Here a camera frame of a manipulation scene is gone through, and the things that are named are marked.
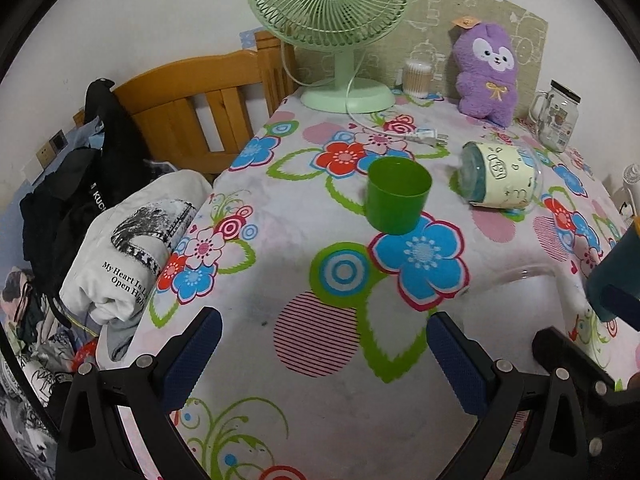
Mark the floral tablecloth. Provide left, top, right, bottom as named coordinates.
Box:
left=126, top=96, right=639, bottom=479

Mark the wooden chair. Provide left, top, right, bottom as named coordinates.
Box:
left=71, top=29, right=302, bottom=179

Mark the small green plastic cup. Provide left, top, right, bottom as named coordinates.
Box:
left=363, top=156, right=433, bottom=235

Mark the cartoon printed cup lying down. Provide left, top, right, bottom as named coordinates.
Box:
left=457, top=142, right=544, bottom=209

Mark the white standing fan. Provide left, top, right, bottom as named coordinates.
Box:
left=620, top=164, right=640, bottom=226

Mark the white printed t-shirt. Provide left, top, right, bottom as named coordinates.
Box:
left=60, top=170, right=212, bottom=325

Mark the black garment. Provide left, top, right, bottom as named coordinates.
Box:
left=20, top=79, right=152, bottom=298

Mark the wall socket panel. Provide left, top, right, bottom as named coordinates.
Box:
left=22, top=130, right=67, bottom=181

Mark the white fan power plug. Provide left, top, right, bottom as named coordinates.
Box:
left=405, top=128, right=448, bottom=148

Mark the patterned clothes pile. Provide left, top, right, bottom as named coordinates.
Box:
left=1, top=268, right=81, bottom=479

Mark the glass jar with black lid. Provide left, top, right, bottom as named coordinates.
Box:
left=528, top=79, right=582, bottom=153

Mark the green desk fan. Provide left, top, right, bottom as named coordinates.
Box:
left=248, top=0, right=410, bottom=114

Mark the teal tumbler with yellow rim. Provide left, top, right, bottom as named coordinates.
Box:
left=586, top=217, right=640, bottom=332

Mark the clear cup with white paper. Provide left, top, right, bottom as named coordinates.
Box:
left=446, top=260, right=589, bottom=372

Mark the purple plush bunny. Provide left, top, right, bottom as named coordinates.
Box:
left=452, top=22, right=518, bottom=128

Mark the cotton swab container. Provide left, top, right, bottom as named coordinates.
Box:
left=402, top=58, right=433, bottom=99

